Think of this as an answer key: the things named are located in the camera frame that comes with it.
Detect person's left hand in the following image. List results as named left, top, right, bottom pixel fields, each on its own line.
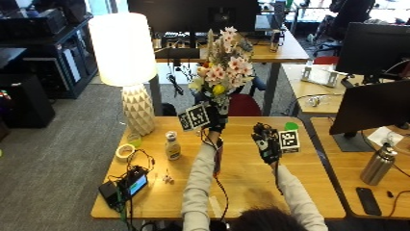
left=203, top=103, right=230, bottom=134

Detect person's right hand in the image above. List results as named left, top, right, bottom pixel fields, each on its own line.
left=250, top=121, right=283, bottom=166

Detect pink and white flower bouquet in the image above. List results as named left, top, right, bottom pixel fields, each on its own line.
left=187, top=26, right=257, bottom=112

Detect white marker cube on left glove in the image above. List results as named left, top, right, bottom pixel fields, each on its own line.
left=177, top=104, right=211, bottom=133

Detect white marker cube on glove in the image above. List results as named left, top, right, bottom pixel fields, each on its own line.
left=177, top=104, right=211, bottom=133
left=278, top=129, right=301, bottom=154

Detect red chair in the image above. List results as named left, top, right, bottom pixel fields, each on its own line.
left=226, top=92, right=262, bottom=117

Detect green round lid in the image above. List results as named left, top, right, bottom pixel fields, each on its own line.
left=283, top=121, right=301, bottom=132

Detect white marker cube on right glove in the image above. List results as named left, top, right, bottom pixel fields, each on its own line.
left=278, top=129, right=301, bottom=154

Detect cream sauce bottle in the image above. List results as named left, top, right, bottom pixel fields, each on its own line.
left=164, top=130, right=182, bottom=162

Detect clear safety glasses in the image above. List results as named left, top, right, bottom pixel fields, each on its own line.
left=305, top=93, right=331, bottom=108

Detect small green cup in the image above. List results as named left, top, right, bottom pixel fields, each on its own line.
left=125, top=131, right=144, bottom=149

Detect white metal stand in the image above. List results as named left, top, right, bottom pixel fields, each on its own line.
left=299, top=60, right=341, bottom=89

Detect small white plastic piece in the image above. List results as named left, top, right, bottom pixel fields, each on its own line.
left=161, top=168, right=175, bottom=186

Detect white tape roll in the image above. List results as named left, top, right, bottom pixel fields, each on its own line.
left=114, top=143, right=137, bottom=163

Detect large black monitor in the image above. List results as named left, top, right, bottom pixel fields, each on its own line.
left=327, top=79, right=410, bottom=153

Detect white paper sheet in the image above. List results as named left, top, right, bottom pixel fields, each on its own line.
left=366, top=125, right=404, bottom=148

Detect black device with lit screen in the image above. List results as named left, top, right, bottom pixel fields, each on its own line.
left=118, top=167, right=150, bottom=199

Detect white table lamp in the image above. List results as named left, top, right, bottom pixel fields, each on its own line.
left=86, top=12, right=158, bottom=137

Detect steel water bottle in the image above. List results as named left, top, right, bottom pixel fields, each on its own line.
left=358, top=141, right=399, bottom=187

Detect wide black monitor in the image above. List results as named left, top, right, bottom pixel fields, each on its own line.
left=126, top=0, right=262, bottom=34

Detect black phone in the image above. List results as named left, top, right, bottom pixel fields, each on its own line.
left=355, top=187, right=383, bottom=217

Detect black box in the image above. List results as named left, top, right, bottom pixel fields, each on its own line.
left=97, top=180, right=122, bottom=210

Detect black shelf unit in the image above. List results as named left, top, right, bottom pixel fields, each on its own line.
left=0, top=8, right=98, bottom=100

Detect black cabinet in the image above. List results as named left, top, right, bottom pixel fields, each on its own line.
left=0, top=72, right=56, bottom=130

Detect black right glove cable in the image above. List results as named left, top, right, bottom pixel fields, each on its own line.
left=273, top=161, right=286, bottom=196

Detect black glove cable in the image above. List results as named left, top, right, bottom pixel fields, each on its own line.
left=198, top=128, right=230, bottom=224
left=273, top=161, right=286, bottom=196

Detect black cable tray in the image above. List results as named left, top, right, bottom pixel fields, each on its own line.
left=153, top=47, right=202, bottom=60

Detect black left glove cable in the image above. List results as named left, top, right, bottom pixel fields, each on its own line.
left=198, top=128, right=230, bottom=224

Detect black cable tangle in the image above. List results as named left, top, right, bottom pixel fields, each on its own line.
left=105, top=147, right=156, bottom=231

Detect black monitor with cables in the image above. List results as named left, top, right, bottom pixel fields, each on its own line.
left=334, top=21, right=410, bottom=85

